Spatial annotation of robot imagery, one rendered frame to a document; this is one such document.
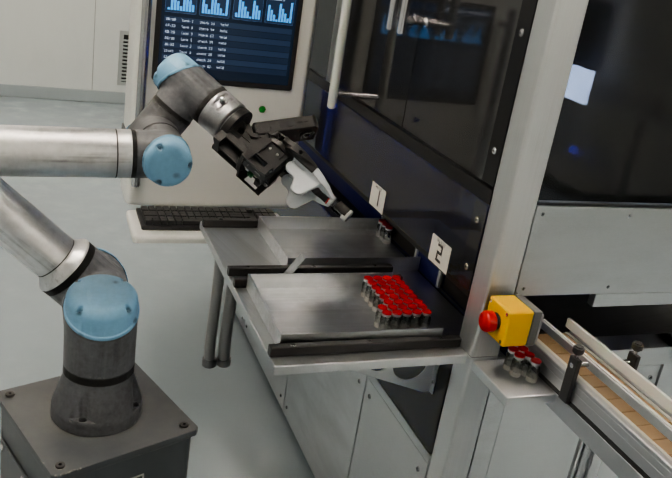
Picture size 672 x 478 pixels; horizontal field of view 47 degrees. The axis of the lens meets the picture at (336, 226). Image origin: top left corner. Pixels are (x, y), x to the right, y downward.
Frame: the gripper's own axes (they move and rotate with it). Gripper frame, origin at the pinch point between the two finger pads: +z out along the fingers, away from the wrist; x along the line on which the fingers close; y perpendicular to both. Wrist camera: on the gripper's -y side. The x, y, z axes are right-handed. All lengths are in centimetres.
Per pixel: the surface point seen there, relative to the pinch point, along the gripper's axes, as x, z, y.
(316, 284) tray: -46.0, 4.1, -7.4
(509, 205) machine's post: -4.0, 23.8, -25.8
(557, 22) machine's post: 20.4, 9.3, -42.6
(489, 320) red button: -13.6, 34.8, -10.4
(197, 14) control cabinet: -55, -71, -47
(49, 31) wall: -413, -331, -183
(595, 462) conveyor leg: -22, 67, -8
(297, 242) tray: -63, -9, -21
